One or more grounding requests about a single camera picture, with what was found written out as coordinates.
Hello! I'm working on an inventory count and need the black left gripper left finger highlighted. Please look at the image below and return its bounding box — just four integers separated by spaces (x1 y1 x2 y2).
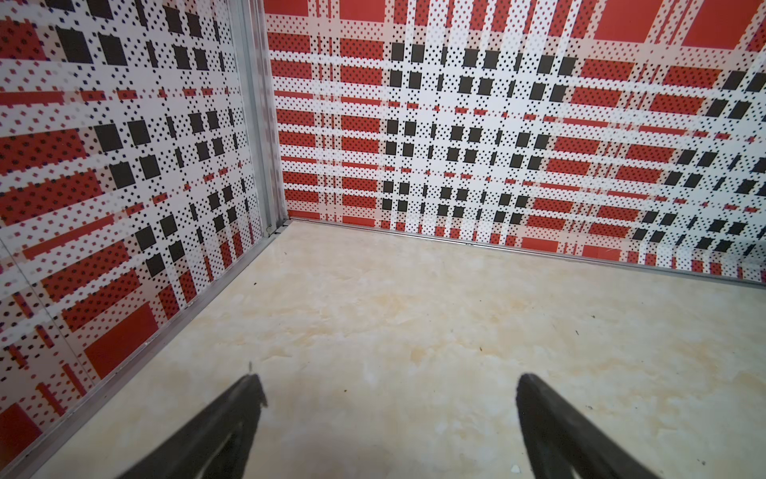
121 374 267 478

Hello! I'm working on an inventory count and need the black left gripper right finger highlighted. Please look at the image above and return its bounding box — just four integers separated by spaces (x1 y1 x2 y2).
516 373 656 479

